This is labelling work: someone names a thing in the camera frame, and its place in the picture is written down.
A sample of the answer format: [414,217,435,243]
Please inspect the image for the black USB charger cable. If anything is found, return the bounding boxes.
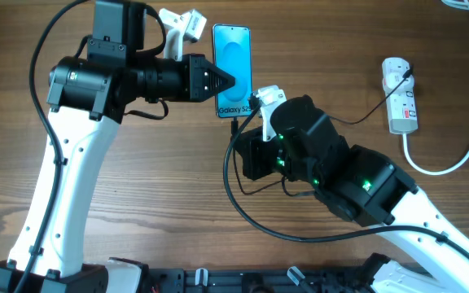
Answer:
[230,67,414,199]

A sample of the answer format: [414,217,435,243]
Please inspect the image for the blue screen smartphone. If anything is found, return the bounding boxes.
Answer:
[212,24,252,119]

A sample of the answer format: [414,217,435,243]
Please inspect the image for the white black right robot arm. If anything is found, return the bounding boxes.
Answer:
[229,94,469,292]

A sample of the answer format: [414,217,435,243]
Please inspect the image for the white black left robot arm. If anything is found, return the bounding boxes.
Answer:
[0,1,235,292]

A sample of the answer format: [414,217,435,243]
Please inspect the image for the white power strip socket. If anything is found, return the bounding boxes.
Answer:
[382,57,419,135]

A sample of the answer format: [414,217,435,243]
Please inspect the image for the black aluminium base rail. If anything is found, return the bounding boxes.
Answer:
[107,256,390,293]

